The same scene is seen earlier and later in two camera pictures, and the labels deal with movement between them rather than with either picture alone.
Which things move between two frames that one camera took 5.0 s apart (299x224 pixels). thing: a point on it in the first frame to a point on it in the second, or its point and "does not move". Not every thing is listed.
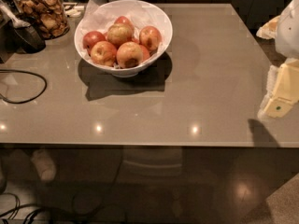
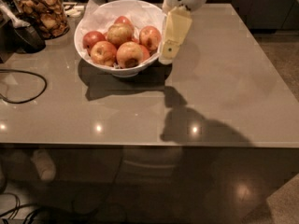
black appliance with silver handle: [19, 33] does not move
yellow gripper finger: [282, 90] to [177, 25]
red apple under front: [146, 54] does not move
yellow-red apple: [129, 54] does not move
